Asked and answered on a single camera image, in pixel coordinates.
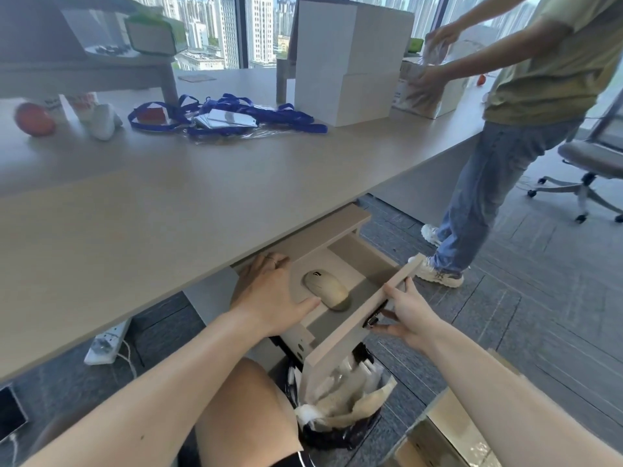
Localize person's right forearm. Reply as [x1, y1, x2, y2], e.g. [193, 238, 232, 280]
[427, 313, 623, 467]

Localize beige wooden drawer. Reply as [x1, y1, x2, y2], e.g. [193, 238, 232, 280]
[280, 232, 427, 400]

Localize beige computer mouse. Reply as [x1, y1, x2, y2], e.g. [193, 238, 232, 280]
[302, 269, 351, 312]

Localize person's left hand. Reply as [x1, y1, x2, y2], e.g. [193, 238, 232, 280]
[229, 253, 322, 338]

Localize clear plastic bag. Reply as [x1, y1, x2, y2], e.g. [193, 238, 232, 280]
[421, 36, 452, 67]

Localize clear badge holders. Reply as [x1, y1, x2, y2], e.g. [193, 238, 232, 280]
[192, 109, 259, 130]

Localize beige under-desk drawer cabinet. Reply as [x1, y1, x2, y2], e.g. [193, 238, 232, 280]
[184, 203, 373, 366]

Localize crumpled paper waste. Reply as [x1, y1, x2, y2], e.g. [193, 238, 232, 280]
[293, 359, 398, 432]

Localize person's left forearm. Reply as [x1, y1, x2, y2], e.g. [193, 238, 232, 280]
[22, 306, 273, 467]

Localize red apple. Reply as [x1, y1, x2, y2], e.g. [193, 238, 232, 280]
[14, 102, 56, 138]

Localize white power strip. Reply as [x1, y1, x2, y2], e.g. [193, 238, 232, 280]
[84, 317, 132, 366]

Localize person's right hand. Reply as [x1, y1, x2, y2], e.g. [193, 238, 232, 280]
[370, 277, 441, 354]

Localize bundle of blue lanyards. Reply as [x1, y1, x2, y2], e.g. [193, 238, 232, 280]
[128, 93, 328, 137]

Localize person's bare leg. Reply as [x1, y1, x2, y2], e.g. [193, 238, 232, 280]
[194, 357, 300, 467]

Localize white power cable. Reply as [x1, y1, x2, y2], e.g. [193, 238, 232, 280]
[116, 338, 140, 381]

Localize grey office chair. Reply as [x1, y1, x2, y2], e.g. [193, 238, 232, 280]
[527, 101, 623, 224]

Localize dark smartphone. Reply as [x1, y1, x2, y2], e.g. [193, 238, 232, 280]
[0, 384, 29, 441]

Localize person's black shorts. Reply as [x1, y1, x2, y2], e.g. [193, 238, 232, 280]
[176, 430, 324, 467]

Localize white printed carton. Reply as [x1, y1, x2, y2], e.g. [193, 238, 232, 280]
[391, 58, 471, 120]

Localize silver drawer lock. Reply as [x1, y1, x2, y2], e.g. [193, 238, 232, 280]
[364, 301, 388, 329]

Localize grey desk riser shelf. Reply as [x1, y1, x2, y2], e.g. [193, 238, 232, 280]
[0, 0, 182, 108]

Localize brown cardboard box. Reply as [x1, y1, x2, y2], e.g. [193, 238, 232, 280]
[388, 349, 533, 467]

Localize green tissue box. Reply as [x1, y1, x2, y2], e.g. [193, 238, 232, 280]
[124, 6, 189, 57]

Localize red card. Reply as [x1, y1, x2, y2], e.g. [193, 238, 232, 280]
[137, 105, 166, 126]

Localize black trash bin bag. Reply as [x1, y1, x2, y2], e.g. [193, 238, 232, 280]
[284, 341, 391, 452]

